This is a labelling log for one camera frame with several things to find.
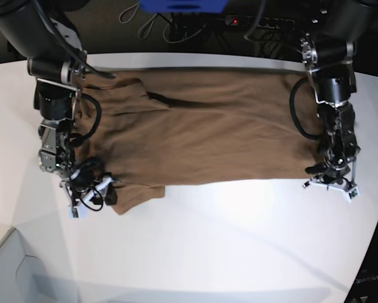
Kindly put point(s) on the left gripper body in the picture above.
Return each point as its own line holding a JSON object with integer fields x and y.
{"x": 332, "y": 179}

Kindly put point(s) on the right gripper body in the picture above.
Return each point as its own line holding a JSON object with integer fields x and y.
{"x": 85, "y": 192}

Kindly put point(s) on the brown t-shirt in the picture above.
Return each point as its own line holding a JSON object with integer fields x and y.
{"x": 194, "y": 126}

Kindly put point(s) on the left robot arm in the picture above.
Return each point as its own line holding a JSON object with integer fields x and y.
{"x": 327, "y": 50}

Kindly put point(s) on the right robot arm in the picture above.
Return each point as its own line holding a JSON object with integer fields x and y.
{"x": 41, "y": 32}

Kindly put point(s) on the white bin at corner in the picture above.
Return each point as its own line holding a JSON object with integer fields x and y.
{"x": 23, "y": 277}

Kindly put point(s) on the black power strip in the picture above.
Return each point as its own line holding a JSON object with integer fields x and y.
{"x": 264, "y": 22}

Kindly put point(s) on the blue box overhead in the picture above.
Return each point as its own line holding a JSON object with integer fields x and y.
{"x": 183, "y": 6}

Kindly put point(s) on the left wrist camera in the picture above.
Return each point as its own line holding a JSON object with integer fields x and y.
{"x": 352, "y": 193}

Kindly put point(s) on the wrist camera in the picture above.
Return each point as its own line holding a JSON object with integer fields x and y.
{"x": 352, "y": 193}
{"x": 77, "y": 212}

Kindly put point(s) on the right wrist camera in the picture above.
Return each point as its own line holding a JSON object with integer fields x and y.
{"x": 77, "y": 212}

